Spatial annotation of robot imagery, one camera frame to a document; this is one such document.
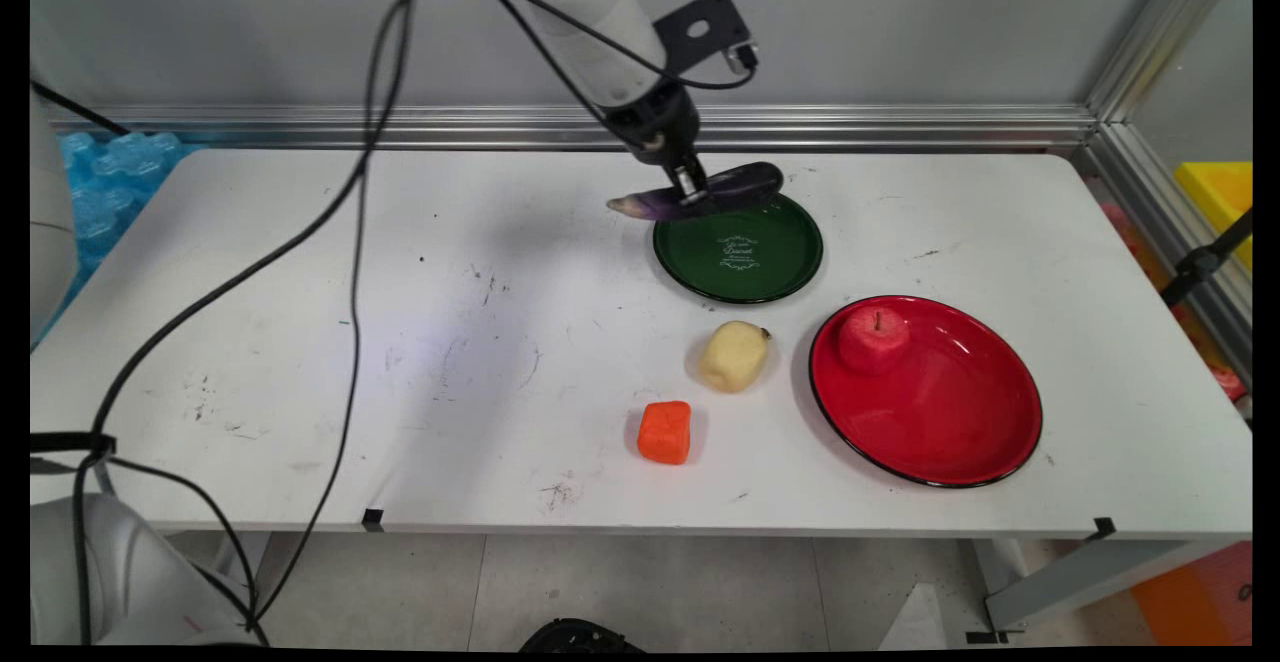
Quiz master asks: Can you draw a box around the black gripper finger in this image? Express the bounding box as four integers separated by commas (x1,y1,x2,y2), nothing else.
674,160,712,208

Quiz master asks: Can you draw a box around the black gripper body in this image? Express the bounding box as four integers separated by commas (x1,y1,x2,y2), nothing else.
603,82,703,171

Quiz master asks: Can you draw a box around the purple toy eggplant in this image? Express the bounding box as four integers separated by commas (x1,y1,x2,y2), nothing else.
606,162,786,222

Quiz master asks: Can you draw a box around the dark green round plate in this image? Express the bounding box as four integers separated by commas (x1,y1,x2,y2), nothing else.
652,192,825,305

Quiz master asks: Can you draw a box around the pale yellow toy potato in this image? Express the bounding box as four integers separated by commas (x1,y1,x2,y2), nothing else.
698,320,773,394

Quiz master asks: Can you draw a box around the red toy apple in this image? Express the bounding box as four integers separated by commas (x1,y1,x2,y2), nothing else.
838,306,913,375

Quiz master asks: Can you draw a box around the orange toy carrot chunk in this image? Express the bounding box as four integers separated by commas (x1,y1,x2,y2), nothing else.
637,400,693,466

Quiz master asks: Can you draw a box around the red round plate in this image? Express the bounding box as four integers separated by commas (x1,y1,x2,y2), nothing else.
808,295,1044,489

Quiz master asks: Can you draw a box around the black round floor object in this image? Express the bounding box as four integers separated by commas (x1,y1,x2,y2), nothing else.
518,618,646,653

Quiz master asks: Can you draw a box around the black clamp stand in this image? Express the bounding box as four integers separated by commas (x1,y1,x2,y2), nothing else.
1160,210,1253,307

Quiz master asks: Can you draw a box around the yellow plastic bin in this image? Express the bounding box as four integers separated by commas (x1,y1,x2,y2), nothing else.
1173,162,1253,273

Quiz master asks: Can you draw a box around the grey table leg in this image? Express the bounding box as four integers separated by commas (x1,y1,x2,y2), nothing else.
965,538,1236,643
208,531,273,626

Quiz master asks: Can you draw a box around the blue bubble foam sheet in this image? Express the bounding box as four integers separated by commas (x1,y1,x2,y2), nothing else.
55,130,201,288

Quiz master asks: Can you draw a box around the orange box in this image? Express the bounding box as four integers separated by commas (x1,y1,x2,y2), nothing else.
1130,542,1253,646

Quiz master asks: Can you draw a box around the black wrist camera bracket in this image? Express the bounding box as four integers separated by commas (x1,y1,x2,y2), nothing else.
653,0,760,76

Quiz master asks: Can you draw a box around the horizontal aluminium frame rail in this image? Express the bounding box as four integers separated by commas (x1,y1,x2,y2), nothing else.
45,104,1101,152

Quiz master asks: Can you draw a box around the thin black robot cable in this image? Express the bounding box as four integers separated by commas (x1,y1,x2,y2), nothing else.
245,0,471,633

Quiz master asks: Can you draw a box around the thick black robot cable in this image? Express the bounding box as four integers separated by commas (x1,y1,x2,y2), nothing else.
70,0,451,646

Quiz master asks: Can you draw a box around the side aluminium frame rail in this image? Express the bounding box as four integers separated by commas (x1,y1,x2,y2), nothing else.
1072,122,1253,388

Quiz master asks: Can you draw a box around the upright aluminium frame post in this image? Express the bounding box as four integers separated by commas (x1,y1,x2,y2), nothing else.
1084,0,1251,125

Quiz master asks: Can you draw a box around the black cable behind table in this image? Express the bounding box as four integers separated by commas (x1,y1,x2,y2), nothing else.
30,79,131,136

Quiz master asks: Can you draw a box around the black cable strap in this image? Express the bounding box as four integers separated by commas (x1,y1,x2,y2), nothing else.
30,431,118,476

